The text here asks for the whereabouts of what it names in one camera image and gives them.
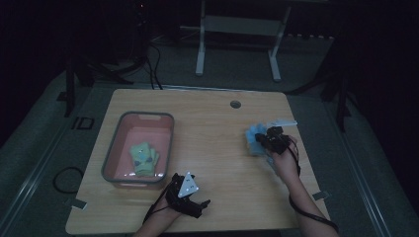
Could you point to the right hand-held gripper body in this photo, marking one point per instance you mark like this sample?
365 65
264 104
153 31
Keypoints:
276 140

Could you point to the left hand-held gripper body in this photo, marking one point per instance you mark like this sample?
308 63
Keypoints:
187 189

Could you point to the plain blue glove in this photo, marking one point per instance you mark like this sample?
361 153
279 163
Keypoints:
253 131

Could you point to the plain green glove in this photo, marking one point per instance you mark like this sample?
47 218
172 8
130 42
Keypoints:
155 158

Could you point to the green glove with face print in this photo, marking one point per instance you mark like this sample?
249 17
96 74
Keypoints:
141 159

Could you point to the pink basin with grey rim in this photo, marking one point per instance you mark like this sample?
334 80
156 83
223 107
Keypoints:
131 138

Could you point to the person's right hand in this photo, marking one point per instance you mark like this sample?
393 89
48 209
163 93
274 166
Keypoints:
288 164

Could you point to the person's left hand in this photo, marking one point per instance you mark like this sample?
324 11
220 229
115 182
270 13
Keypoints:
166 212

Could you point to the grey tape piece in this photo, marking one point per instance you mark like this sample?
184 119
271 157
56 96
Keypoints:
320 196
79 204

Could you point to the black metal stand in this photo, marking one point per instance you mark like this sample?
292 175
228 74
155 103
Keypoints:
341 98
69 89

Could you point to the black tripod stand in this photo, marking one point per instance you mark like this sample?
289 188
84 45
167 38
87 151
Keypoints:
141 39

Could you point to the white metal stand frame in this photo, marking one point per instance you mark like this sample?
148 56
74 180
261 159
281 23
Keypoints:
242 25

